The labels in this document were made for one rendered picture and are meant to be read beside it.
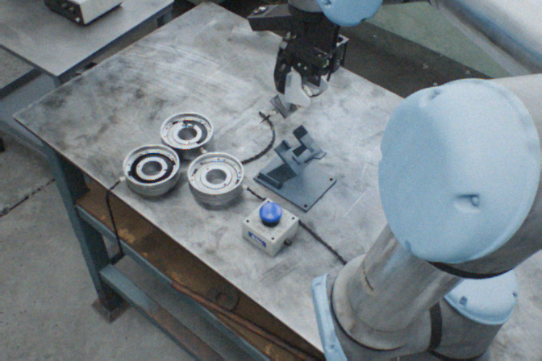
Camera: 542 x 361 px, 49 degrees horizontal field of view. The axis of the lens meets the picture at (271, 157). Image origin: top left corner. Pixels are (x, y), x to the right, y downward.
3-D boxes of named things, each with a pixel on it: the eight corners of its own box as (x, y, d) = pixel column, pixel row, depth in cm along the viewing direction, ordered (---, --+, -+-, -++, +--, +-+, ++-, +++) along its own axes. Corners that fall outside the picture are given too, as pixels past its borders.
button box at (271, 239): (242, 237, 105) (241, 220, 101) (267, 213, 109) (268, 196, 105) (277, 262, 101) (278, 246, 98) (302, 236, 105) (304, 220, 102)
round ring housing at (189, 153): (152, 142, 120) (149, 127, 117) (193, 118, 125) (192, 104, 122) (182, 171, 115) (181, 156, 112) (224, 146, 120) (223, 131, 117)
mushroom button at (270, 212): (254, 227, 103) (254, 209, 100) (268, 213, 105) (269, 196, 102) (272, 239, 102) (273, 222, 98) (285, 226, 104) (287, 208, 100)
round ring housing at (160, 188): (173, 153, 118) (171, 139, 115) (187, 191, 112) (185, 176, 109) (121, 165, 116) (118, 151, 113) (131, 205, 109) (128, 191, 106)
